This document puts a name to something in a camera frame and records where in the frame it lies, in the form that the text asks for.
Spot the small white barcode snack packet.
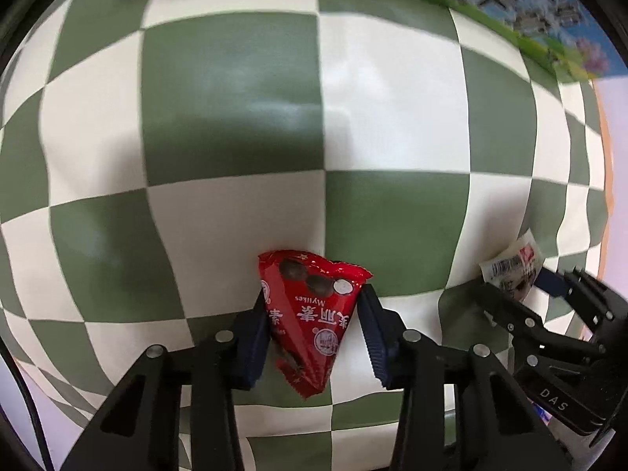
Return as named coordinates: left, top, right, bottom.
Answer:
left=480, top=228, right=545, bottom=302

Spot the red triangular chocolate packet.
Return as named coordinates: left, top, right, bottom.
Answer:
left=257, top=250, right=371, bottom=399

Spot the green white checkered tablecloth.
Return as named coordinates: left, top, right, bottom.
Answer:
left=1, top=0, right=608, bottom=441

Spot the black cable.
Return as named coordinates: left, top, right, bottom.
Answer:
left=0, top=340, right=56, bottom=471

